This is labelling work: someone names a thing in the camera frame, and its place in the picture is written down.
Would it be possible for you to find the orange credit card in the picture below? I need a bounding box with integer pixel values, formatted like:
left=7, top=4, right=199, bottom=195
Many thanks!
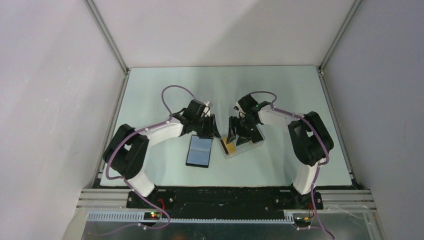
left=219, top=137, right=237, bottom=158

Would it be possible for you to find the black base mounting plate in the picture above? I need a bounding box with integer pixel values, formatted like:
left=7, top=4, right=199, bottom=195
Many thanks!
left=147, top=186, right=324, bottom=221

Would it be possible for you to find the aluminium frame post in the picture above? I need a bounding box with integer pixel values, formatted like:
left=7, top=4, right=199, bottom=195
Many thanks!
left=318, top=0, right=363, bottom=73
left=83, top=0, right=129, bottom=75

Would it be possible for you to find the left aluminium frame post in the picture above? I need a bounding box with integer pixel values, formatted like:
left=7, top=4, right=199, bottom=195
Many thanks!
left=83, top=0, right=129, bottom=75

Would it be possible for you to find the controller board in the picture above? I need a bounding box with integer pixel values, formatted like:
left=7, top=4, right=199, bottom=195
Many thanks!
left=143, top=211, right=162, bottom=221
left=293, top=216, right=313, bottom=230

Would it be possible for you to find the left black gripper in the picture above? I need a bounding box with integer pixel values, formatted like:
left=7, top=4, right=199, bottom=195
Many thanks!
left=193, top=114, right=221, bottom=140

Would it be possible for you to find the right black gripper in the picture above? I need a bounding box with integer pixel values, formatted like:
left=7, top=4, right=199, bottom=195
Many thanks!
left=226, top=116, right=258, bottom=148

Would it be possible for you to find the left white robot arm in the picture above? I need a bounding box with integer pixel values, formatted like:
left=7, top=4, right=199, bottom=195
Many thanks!
left=102, top=99, right=221, bottom=208

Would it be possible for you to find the right aluminium frame post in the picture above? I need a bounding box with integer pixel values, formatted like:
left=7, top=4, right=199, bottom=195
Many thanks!
left=318, top=0, right=363, bottom=73

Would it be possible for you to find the right controller board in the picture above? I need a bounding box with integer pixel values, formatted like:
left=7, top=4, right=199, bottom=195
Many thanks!
left=293, top=216, right=313, bottom=230

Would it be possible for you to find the black card holder wallet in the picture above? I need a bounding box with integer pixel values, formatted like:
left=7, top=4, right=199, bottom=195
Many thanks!
left=185, top=135, right=213, bottom=168

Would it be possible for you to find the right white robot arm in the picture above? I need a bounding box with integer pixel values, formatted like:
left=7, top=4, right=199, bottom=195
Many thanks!
left=226, top=93, right=334, bottom=209

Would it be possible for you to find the left controller board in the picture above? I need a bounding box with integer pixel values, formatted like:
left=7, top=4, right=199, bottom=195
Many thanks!
left=143, top=211, right=162, bottom=221

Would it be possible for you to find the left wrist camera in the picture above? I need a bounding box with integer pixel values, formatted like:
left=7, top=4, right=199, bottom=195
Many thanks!
left=202, top=101, right=212, bottom=117

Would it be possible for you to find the clear plastic card tray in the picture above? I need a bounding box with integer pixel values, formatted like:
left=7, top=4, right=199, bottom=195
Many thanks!
left=218, top=128, right=265, bottom=159

